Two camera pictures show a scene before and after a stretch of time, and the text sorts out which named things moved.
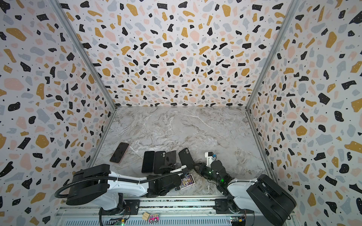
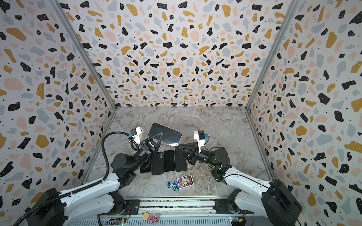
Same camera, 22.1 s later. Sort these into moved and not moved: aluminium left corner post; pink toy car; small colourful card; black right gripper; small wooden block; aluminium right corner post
Moved: black right gripper
Not moved: small colourful card; aluminium right corner post; small wooden block; aluminium left corner post; pink toy car
